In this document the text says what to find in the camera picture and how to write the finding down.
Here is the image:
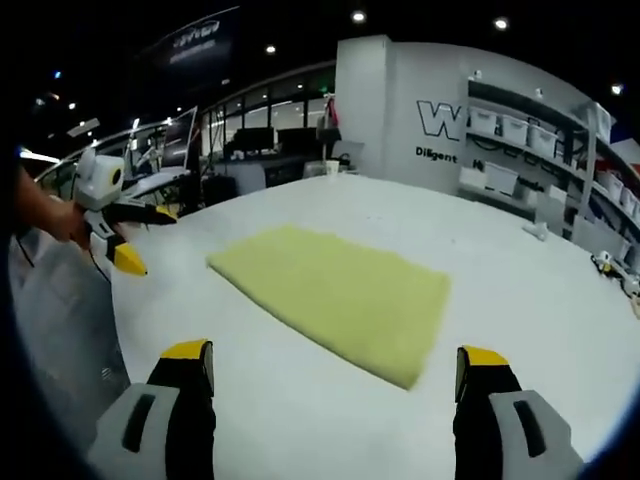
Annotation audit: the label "dark angled monitor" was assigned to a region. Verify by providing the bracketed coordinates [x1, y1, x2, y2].
[160, 105, 200, 172]

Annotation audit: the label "small white crumpled cloth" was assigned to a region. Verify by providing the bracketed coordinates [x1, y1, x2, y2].
[522, 219, 551, 242]

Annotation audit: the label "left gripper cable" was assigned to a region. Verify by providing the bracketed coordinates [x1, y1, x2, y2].
[88, 247, 111, 284]

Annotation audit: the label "grey metal shelf rack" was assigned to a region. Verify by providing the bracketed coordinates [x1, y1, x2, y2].
[457, 79, 640, 261]

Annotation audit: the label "grey mesh office chair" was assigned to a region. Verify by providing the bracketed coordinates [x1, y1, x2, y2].
[8, 234, 132, 401]

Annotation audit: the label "pink hanging jacket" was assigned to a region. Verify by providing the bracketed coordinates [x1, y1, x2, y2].
[323, 97, 342, 132]

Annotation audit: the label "red white blue wall banner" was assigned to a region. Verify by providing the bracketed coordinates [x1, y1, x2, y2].
[612, 137, 640, 174]

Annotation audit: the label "dark office desk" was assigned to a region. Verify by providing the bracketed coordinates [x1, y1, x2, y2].
[219, 149, 326, 189]

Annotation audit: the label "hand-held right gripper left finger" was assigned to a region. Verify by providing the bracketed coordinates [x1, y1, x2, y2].
[87, 338, 217, 480]

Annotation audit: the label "rectangular ceiling light panel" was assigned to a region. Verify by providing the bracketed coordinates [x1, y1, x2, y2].
[67, 118, 101, 137]

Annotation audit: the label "yellow garment blue grey sleeves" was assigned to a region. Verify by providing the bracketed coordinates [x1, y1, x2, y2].
[205, 223, 453, 393]

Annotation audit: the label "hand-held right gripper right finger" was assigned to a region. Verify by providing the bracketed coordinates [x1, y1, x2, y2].
[452, 343, 586, 480]

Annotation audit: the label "dark hanging ceiling banner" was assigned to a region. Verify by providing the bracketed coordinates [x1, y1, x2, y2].
[139, 5, 242, 66]

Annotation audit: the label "black desk monitor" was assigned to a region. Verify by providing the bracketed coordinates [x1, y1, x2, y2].
[277, 127, 319, 151]
[234, 127, 275, 152]

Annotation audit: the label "round ceiling spotlights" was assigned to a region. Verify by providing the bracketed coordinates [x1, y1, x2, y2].
[67, 9, 625, 111]

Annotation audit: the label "person's left hand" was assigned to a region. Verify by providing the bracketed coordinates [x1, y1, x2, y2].
[47, 197, 96, 251]

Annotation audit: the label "rows of white storage bins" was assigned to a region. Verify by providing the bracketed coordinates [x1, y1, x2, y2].
[469, 107, 640, 221]

